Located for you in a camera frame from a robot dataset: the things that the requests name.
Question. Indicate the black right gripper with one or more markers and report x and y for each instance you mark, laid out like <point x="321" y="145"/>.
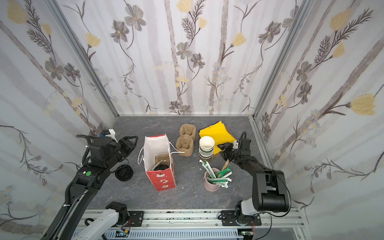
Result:
<point x="229" y="148"/>

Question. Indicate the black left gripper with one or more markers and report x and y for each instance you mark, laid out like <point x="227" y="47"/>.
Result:
<point x="122" y="145"/>

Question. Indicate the red white paper gift bag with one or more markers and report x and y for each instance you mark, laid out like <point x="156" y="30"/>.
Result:
<point x="154" y="146"/>

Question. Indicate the single brown pulp cup carrier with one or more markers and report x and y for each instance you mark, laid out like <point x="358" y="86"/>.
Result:
<point x="161" y="159"/>

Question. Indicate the black plastic cup lid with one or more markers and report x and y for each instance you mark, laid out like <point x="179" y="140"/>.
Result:
<point x="161" y="167"/>

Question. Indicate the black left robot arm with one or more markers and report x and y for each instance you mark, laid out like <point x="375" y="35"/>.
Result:
<point x="101" y="155"/>

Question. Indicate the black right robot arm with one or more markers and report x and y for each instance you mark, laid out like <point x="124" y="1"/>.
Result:
<point x="270" y="194"/>

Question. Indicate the yellow napkin stack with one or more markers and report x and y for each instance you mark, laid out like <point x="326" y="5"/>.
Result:
<point x="218" y="132"/>

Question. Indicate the stack of paper cups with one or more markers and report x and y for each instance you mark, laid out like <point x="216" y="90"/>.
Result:
<point x="206" y="147"/>

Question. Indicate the stack of black lids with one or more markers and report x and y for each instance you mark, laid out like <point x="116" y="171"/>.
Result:
<point x="124" y="173"/>

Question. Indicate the pink metal straw bucket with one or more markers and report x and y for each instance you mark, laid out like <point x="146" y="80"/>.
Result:
<point x="210" y="187"/>

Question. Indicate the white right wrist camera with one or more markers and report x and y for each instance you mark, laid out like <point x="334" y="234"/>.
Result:
<point x="235" y="145"/>

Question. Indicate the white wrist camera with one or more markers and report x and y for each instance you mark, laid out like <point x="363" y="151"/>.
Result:
<point x="235" y="145"/>
<point x="109" y="133"/>

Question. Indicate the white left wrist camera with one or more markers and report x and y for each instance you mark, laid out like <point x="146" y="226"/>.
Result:
<point x="109" y="133"/>

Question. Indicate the aluminium corner frame post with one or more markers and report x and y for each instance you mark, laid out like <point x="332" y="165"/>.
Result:
<point x="284" y="52"/>

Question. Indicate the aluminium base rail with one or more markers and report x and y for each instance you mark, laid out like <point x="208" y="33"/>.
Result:
<point x="203" y="224"/>

